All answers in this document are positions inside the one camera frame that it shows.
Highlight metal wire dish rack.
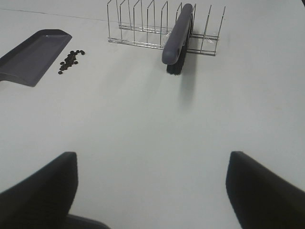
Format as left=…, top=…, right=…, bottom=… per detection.
left=106, top=0, right=225, bottom=56

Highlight pile of coffee beans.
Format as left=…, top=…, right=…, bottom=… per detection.
left=58, top=50, right=86, bottom=75

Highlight grey hand brush black bristles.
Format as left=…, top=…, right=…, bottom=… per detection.
left=162, top=3, right=193, bottom=75

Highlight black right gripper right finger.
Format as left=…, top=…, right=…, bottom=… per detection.
left=225, top=151, right=305, bottom=229

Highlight grey plastic dustpan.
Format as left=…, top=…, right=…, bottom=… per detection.
left=0, top=29, right=72, bottom=87

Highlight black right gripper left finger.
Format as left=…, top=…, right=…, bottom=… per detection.
left=0, top=152, right=78, bottom=229

